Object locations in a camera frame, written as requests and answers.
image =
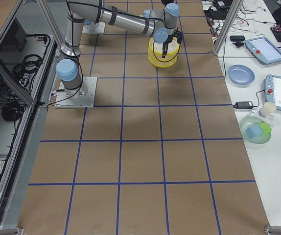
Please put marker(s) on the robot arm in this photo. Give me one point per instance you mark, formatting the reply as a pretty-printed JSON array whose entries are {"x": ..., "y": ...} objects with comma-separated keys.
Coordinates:
[{"x": 160, "y": 25}]

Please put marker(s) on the yellow steamer basket centre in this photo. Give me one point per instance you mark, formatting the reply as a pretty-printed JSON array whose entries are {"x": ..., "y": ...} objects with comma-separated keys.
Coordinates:
[{"x": 160, "y": 62}]

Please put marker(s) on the black webcam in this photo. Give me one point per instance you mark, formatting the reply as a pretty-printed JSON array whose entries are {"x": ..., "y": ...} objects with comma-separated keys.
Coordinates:
[{"x": 237, "y": 40}]

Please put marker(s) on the blue plate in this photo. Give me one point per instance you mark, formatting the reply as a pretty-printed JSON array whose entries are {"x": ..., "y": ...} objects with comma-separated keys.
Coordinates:
[{"x": 241, "y": 75}]

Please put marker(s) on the black power adapter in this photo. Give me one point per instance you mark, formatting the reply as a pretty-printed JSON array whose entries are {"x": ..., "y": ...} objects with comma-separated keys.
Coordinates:
[{"x": 243, "y": 105}]

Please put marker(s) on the teach pendant far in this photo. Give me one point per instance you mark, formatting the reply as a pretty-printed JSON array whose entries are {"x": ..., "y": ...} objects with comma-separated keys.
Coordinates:
[{"x": 264, "y": 50}]

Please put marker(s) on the paper cup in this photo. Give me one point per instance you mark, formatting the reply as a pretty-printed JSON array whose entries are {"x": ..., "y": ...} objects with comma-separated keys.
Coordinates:
[{"x": 266, "y": 109}]

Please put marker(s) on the green bowl with sponges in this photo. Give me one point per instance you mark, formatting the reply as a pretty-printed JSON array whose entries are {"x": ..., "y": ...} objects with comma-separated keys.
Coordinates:
[{"x": 255, "y": 130}]

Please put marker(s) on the aluminium frame post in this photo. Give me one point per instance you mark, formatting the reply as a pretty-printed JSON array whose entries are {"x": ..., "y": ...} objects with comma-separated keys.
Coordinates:
[{"x": 231, "y": 15}]

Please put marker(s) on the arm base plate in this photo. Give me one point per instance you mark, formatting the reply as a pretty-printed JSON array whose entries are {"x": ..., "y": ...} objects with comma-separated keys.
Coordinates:
[
  {"x": 77, "y": 99},
  {"x": 93, "y": 28}
]

